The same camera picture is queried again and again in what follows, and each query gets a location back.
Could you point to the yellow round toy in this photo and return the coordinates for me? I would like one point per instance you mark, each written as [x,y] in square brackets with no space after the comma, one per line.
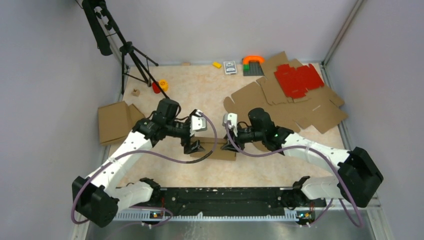
[164,85]

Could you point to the large brown cardboard sheet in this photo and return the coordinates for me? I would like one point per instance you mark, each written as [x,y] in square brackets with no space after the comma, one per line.
[322,110]

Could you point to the folded brown cardboard box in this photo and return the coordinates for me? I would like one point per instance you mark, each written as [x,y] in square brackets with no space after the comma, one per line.
[115,121]

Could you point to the red flat cardboard blank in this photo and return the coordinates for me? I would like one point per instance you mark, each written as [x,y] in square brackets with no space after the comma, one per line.
[296,82]

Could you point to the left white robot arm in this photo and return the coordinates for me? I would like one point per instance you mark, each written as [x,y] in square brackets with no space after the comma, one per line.
[97,198]

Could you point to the orange horseshoe toy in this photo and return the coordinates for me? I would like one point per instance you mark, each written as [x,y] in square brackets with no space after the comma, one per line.
[252,58]

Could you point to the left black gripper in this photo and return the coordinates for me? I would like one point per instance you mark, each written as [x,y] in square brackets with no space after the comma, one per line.
[190,147]

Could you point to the small brown cardboard blank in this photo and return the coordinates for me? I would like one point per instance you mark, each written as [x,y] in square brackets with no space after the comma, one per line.
[274,94]

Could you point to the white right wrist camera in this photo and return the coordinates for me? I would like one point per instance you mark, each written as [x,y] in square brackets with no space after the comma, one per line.
[230,120]

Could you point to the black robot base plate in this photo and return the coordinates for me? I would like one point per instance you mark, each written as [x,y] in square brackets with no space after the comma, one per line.
[231,204]

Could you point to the grey lego base plate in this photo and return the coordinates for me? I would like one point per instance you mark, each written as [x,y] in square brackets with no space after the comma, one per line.
[255,70]

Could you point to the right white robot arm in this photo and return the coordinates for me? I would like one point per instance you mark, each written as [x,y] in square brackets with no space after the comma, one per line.
[355,176]

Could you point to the playing card deck box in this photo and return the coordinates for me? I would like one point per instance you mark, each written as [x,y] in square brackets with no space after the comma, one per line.
[230,67]

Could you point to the yellow small block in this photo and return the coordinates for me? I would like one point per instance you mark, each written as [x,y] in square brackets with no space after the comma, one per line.
[217,65]

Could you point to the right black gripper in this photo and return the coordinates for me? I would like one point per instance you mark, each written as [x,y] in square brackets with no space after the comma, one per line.
[229,146]

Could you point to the brown cardboard box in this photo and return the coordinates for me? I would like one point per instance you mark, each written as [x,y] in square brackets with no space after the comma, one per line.
[115,121]
[218,154]

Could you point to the black camera tripod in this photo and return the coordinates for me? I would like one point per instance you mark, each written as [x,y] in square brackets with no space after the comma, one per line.
[111,41]

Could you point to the small wooden cube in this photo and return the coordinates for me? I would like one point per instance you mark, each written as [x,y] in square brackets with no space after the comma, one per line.
[135,92]

